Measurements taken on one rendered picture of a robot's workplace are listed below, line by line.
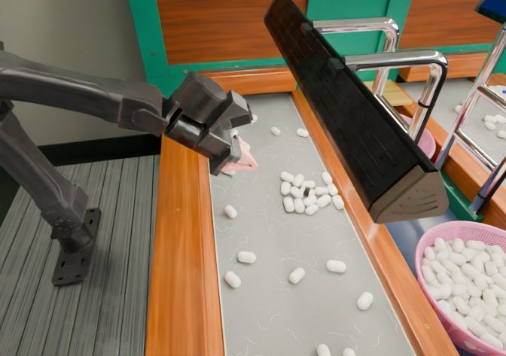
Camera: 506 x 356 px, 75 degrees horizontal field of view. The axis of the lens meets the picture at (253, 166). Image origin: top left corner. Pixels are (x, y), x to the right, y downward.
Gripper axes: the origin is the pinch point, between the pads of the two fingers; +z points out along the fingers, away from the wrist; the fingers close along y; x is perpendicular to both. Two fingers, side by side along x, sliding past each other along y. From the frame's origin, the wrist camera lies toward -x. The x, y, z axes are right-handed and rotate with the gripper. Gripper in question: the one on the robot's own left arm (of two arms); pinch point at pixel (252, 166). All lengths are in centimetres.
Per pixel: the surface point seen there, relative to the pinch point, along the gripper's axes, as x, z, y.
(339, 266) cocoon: -1.8, 16.0, -20.3
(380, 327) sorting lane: -2.8, 20.0, -31.3
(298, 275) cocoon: 3.5, 10.0, -20.8
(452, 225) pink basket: -19.5, 35.6, -15.1
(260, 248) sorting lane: 8.7, 6.9, -12.9
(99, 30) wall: 45, -35, 120
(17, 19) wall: 61, -65, 119
